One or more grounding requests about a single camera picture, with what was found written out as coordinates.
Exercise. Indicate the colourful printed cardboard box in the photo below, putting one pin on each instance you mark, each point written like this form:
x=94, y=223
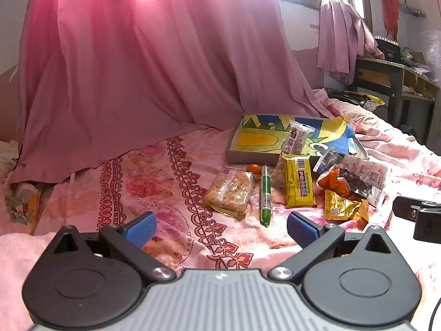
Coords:
x=255, y=141

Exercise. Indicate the floral pillow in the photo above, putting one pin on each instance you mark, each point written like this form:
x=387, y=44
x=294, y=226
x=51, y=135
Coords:
x=24, y=207

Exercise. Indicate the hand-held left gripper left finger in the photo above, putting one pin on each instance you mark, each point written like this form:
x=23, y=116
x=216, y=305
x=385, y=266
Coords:
x=139, y=229

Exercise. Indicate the green sausage stick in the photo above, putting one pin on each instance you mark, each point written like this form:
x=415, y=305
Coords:
x=265, y=196

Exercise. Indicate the orange snack packet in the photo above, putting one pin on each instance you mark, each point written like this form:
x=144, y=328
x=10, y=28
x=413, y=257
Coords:
x=332, y=182

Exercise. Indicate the pink curtain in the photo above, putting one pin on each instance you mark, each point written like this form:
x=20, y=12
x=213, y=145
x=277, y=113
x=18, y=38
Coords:
x=137, y=58

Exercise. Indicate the small orange tangerine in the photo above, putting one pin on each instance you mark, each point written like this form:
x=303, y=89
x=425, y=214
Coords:
x=254, y=169

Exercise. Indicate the yellow snack packet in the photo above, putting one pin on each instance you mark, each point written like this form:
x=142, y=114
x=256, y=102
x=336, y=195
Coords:
x=299, y=182

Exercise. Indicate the floral pink bedsheet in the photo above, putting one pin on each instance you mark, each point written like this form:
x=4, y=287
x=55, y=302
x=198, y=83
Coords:
x=165, y=179

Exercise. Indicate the clear peanut brittle packet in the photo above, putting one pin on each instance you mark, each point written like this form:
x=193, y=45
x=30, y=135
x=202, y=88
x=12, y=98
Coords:
x=229, y=189

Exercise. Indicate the black bag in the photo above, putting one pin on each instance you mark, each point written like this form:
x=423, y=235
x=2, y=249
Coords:
x=348, y=96

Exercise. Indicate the wall hook rack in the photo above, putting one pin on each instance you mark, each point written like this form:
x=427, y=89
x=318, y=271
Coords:
x=413, y=12

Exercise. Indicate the gold foil snack packet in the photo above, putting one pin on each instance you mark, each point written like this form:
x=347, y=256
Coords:
x=344, y=207

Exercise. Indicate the clear nut bar packet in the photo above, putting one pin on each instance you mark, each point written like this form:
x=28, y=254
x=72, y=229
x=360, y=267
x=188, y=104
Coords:
x=297, y=136

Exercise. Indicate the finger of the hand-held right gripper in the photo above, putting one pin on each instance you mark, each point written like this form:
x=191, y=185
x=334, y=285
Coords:
x=427, y=224

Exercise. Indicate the red wall decoration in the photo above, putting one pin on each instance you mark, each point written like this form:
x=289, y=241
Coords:
x=390, y=7

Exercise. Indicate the lilac tied curtain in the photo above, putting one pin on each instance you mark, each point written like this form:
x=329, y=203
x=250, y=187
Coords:
x=339, y=41

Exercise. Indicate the black box with silver studs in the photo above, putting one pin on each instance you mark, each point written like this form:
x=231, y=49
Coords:
x=387, y=50

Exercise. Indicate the pink towel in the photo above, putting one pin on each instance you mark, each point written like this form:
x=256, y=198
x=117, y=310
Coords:
x=17, y=275

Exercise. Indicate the dark wooden desk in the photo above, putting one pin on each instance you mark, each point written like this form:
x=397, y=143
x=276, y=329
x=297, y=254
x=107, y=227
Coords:
x=375, y=74

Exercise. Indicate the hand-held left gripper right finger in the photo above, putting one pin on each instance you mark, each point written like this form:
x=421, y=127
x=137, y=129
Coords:
x=303, y=229

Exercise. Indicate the dark dried snack packet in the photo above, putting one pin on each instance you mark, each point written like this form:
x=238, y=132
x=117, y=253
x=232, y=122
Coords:
x=356, y=181

